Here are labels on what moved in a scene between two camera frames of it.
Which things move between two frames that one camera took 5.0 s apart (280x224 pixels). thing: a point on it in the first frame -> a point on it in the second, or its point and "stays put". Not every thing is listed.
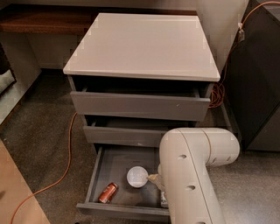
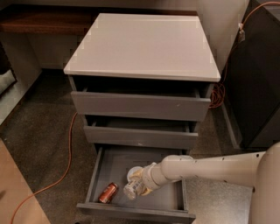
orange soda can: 108,192 stays put
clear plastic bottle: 164,200 -> 131,189
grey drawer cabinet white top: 136,76 stays put
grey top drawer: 187,104 stays put
